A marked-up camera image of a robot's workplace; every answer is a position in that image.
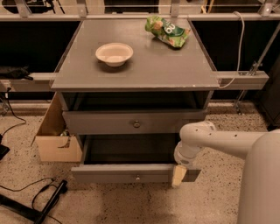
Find black metal stand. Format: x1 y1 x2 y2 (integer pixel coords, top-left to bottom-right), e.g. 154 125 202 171
0 180 67 224

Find black object on rail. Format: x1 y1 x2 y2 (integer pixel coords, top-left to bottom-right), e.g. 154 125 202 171
0 66 33 81

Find grey drawer cabinet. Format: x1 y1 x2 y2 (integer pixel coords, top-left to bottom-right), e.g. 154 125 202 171
50 18 221 138

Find grey top drawer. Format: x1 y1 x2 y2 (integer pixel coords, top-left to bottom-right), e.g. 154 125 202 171
63 109 206 135

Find front metal rail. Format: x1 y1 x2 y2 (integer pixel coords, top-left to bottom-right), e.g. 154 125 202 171
0 71 269 92

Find grey drawer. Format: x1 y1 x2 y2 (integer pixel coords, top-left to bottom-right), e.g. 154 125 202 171
63 109 206 135
70 134 202 185

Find black floor cable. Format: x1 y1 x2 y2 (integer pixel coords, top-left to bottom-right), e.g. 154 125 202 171
0 176 64 224

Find metal rail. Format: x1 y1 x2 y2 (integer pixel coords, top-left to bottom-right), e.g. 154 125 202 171
0 71 269 92
0 0 280 21

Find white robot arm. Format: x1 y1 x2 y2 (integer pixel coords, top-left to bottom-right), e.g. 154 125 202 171
171 121 280 224

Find grey hanging cable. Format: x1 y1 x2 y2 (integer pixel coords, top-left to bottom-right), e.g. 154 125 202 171
218 10 246 89

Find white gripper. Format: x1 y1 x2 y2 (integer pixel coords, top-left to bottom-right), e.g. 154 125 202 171
171 143 201 188

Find green snack bag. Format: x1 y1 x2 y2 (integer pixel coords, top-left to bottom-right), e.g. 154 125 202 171
145 16 190 48

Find rear metal rail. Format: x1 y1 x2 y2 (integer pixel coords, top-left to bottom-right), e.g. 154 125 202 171
0 0 280 21

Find cardboard box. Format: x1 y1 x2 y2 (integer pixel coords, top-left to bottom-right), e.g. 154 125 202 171
35 94 82 162

